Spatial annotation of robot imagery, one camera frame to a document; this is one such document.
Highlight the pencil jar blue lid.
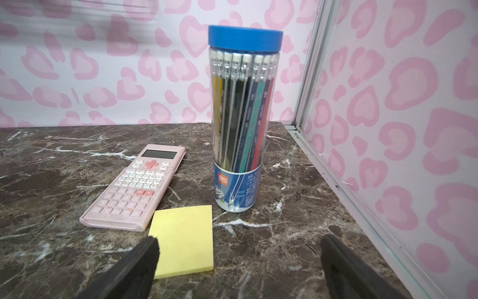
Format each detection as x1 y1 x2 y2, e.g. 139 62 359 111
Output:
208 25 283 213

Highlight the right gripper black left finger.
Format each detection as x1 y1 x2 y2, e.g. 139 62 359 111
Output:
77 236 160 299

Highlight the yellow sticky note pad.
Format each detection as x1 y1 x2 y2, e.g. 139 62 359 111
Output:
149 205 214 280

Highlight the pink calculator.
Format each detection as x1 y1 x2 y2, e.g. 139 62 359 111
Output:
80 144 185 232

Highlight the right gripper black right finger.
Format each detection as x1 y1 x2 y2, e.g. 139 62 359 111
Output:
321 234 405 299

